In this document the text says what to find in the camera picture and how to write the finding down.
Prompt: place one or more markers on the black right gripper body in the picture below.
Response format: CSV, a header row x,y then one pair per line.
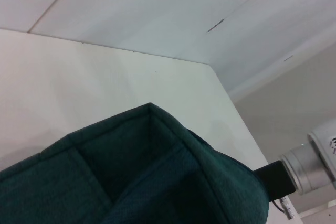
x,y
275,182

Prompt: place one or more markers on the dark teal insulated lunch bag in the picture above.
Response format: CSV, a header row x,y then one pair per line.
x,y
78,176

